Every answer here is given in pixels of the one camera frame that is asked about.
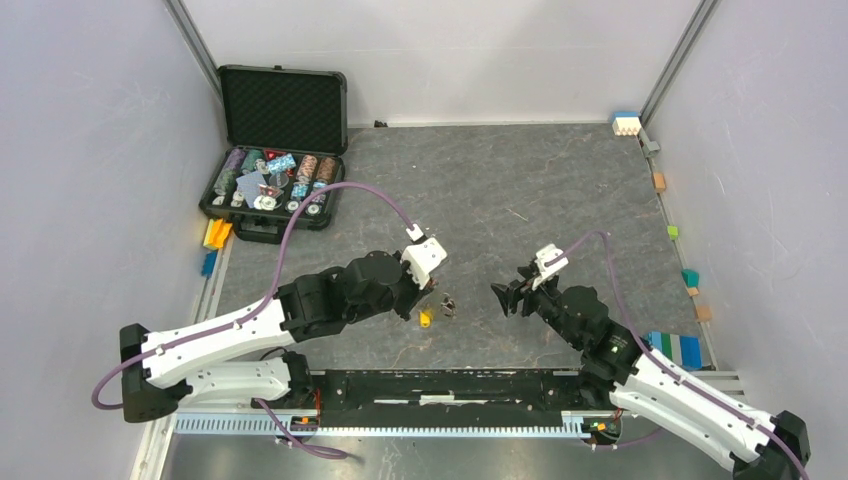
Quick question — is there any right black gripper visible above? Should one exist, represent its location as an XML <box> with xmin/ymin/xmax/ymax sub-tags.
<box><xmin>489</xmin><ymin>265</ymin><xmax>582</xmax><ymax>348</ymax></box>

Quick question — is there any yellow tag key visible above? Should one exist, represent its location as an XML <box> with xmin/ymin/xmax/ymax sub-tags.
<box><xmin>418</xmin><ymin>310</ymin><xmax>434</xmax><ymax>329</ymax></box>

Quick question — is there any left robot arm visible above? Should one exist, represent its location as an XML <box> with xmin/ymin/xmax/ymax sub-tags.
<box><xmin>119</xmin><ymin>243</ymin><xmax>447</xmax><ymax>423</ymax></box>

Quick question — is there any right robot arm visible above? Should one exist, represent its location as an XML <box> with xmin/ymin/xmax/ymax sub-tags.
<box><xmin>491</xmin><ymin>267</ymin><xmax>811</xmax><ymax>479</ymax></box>

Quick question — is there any teal cube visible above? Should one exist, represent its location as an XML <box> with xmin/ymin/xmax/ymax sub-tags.
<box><xmin>681</xmin><ymin>268</ymin><xmax>700</xmax><ymax>288</ymax></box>

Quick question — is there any blue green lego stack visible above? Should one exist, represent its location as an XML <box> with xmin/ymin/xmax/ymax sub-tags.
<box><xmin>643</xmin><ymin>331</ymin><xmax>705</xmax><ymax>371</ymax></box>

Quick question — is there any orange wooden cube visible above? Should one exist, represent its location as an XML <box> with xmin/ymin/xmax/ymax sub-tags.
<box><xmin>652</xmin><ymin>172</ymin><xmax>667</xmax><ymax>194</ymax></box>

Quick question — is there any tan wooden cube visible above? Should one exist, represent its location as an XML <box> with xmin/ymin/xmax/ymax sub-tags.
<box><xmin>695</xmin><ymin>305</ymin><xmax>713</xmax><ymax>323</ymax></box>

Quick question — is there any yellow orange toy block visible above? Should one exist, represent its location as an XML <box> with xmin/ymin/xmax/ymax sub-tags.
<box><xmin>202</xmin><ymin>219</ymin><xmax>232</xmax><ymax>251</ymax></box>

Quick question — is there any grey block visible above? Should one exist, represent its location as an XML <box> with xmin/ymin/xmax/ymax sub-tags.
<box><xmin>638</xmin><ymin>129</ymin><xmax>661</xmax><ymax>159</ymax></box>

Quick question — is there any black poker chip case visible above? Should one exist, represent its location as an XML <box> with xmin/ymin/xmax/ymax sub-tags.
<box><xmin>199</xmin><ymin>65</ymin><xmax>349</xmax><ymax>244</ymax></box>

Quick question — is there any white blue toy block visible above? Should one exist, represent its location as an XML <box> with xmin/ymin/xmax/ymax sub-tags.
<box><xmin>611</xmin><ymin>111</ymin><xmax>642</xmax><ymax>136</ymax></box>

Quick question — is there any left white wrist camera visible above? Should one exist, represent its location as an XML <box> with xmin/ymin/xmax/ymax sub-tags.
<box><xmin>401</xmin><ymin>223</ymin><xmax>447</xmax><ymax>290</ymax></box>

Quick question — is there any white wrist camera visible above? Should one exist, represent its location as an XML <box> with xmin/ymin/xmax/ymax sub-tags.
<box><xmin>401</xmin><ymin>223</ymin><xmax>447</xmax><ymax>290</ymax></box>
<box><xmin>530</xmin><ymin>243</ymin><xmax>569</xmax><ymax>290</ymax></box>

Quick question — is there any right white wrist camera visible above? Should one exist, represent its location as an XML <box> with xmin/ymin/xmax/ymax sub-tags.
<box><xmin>530</xmin><ymin>243</ymin><xmax>569</xmax><ymax>290</ymax></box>

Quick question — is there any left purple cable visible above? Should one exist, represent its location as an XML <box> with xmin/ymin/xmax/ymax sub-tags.
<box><xmin>90</xmin><ymin>182</ymin><xmax>425</xmax><ymax>461</ymax></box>

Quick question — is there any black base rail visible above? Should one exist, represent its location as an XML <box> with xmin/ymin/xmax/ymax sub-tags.
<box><xmin>267</xmin><ymin>369</ymin><xmax>616</xmax><ymax>428</ymax></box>

